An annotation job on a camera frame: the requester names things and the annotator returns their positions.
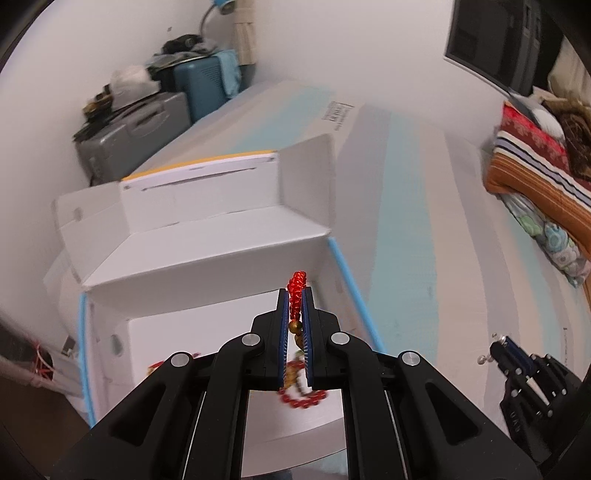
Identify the teal cloth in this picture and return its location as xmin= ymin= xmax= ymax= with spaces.
xmin=217 ymin=50 xmax=242 ymax=97

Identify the blue desk lamp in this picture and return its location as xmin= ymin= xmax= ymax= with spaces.
xmin=199 ymin=0 xmax=237 ymax=40

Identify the black bag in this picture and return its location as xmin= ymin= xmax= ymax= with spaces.
xmin=161 ymin=33 xmax=218 ymax=54

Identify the grey suitcase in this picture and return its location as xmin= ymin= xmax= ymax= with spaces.
xmin=76 ymin=91 xmax=192 ymax=185

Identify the white and yellow cardboard box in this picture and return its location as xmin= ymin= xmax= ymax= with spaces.
xmin=44 ymin=134 xmax=386 ymax=478

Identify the cream pillow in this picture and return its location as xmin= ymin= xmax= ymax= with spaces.
xmin=531 ymin=37 xmax=591 ymax=112

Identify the beige curtain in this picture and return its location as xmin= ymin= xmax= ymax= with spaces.
xmin=233 ymin=0 xmax=257 ymax=65

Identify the red beaded bracelet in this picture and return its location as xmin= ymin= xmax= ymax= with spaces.
xmin=277 ymin=271 xmax=329 ymax=411

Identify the striped red folded blanket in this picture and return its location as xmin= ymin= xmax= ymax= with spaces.
xmin=482 ymin=102 xmax=591 ymax=217

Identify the striped mattress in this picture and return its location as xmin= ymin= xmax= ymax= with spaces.
xmin=185 ymin=80 xmax=591 ymax=462

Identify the blue suitcase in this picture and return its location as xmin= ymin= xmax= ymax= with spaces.
xmin=173 ymin=50 xmax=241 ymax=124

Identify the floral quilt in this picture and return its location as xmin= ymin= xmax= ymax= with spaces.
xmin=501 ymin=191 xmax=591 ymax=289

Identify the white cloth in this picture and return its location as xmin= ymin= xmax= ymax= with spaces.
xmin=111 ymin=65 xmax=160 ymax=95

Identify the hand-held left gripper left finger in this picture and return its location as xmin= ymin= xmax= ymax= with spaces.
xmin=51 ymin=287 xmax=296 ymax=480

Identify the black flat screen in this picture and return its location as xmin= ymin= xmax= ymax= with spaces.
xmin=444 ymin=0 xmax=564 ymax=97

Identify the dark brown patterned cloth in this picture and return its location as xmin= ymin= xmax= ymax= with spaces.
xmin=549 ymin=99 xmax=591 ymax=176

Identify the red rubber band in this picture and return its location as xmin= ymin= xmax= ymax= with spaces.
xmin=32 ymin=342 xmax=56 ymax=381

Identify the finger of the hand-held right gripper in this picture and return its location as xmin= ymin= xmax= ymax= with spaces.
xmin=490 ymin=336 xmax=561 ymax=384
xmin=501 ymin=367 xmax=571 ymax=418

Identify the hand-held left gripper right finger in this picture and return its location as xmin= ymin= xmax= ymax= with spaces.
xmin=302 ymin=287 xmax=543 ymax=480

